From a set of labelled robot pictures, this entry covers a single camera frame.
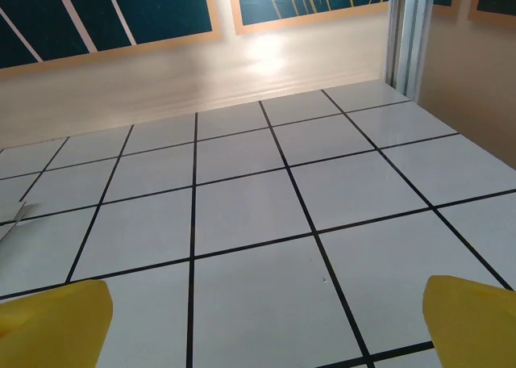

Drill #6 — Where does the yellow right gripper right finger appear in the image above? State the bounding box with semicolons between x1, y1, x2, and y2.
422;274;516;368

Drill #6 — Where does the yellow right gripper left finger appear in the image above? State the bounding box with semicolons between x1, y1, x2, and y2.
0;278;114;368

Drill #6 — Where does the white paper box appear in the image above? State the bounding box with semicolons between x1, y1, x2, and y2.
0;200;44;244

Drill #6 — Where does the aluminium frame post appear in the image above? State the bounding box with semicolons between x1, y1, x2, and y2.
385;0;435;102

